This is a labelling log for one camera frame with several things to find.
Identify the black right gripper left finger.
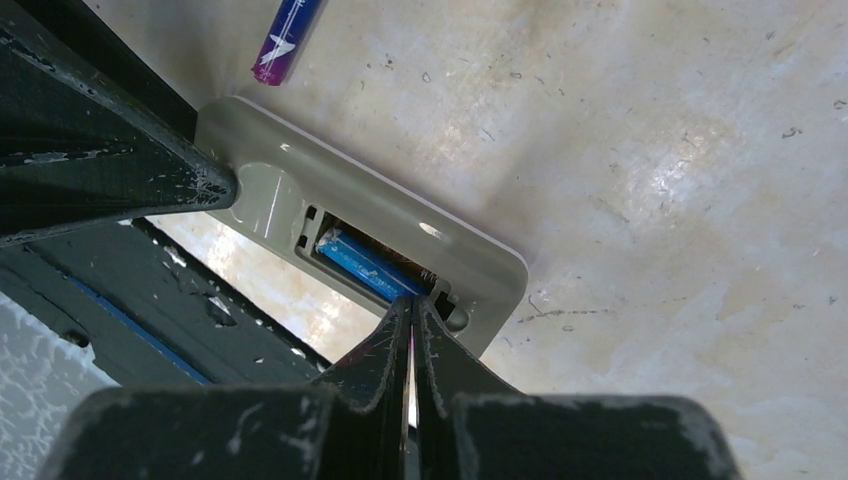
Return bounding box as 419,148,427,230
39,297,413,479

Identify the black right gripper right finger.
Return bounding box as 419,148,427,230
411,297,741,479

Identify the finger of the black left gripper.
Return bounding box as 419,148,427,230
1,1,238,246

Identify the purple blue AAA battery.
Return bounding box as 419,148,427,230
252,0,322,87

